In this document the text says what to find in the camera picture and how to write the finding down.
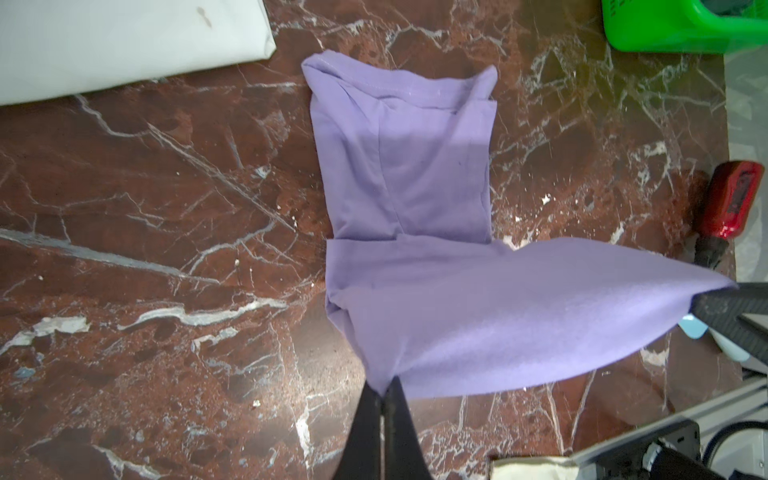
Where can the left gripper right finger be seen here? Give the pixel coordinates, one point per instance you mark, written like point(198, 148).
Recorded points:
point(403, 456)

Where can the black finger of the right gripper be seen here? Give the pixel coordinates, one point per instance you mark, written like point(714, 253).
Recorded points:
point(729, 315)

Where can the red handled tool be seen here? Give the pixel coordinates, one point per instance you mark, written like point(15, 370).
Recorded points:
point(723, 216)

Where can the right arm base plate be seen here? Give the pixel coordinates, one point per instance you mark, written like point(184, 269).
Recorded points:
point(669, 451)

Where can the green plastic basket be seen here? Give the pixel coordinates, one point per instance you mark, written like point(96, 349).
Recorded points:
point(689, 27)

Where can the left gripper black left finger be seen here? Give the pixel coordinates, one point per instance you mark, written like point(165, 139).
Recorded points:
point(361, 456)

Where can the beige gardening glove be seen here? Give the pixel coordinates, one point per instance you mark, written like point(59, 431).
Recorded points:
point(534, 468)

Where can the purple t shirt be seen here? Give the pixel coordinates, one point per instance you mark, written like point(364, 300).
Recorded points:
point(414, 279)

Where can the folded white t shirt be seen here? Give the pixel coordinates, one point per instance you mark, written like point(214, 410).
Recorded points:
point(51, 49)

